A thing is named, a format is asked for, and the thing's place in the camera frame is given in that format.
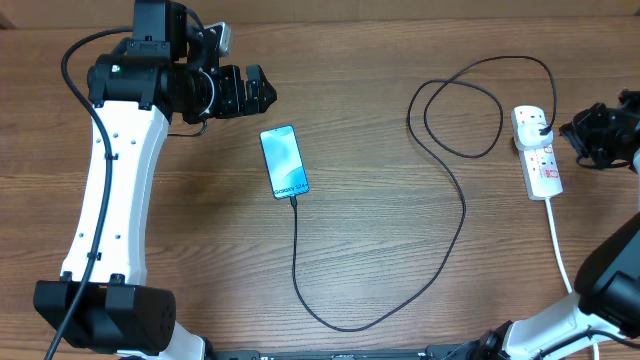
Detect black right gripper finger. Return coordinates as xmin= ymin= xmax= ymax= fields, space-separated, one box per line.
xmin=562 ymin=131 xmax=608 ymax=168
xmin=559 ymin=103 xmax=608 ymax=138

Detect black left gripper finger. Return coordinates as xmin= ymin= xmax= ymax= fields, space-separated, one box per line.
xmin=245 ymin=82 xmax=277 ymax=114
xmin=246 ymin=64 xmax=273 ymax=93

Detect Samsung Galaxy smartphone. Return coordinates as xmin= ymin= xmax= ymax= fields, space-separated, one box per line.
xmin=260 ymin=125 xmax=310 ymax=199

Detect black USB charging cable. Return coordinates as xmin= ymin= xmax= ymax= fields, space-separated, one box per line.
xmin=288 ymin=55 xmax=559 ymax=333

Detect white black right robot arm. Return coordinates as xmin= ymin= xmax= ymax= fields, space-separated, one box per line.
xmin=463 ymin=89 xmax=639 ymax=359

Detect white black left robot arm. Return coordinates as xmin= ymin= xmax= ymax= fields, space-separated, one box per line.
xmin=33 ymin=1 xmax=277 ymax=359

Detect white charger plug adapter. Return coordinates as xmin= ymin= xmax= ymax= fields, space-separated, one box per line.
xmin=514 ymin=122 xmax=553 ymax=151

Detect white power strip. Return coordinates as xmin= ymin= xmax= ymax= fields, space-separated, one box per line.
xmin=502 ymin=105 xmax=604 ymax=359

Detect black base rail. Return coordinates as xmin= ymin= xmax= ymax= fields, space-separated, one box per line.
xmin=202 ymin=333 xmax=509 ymax=360

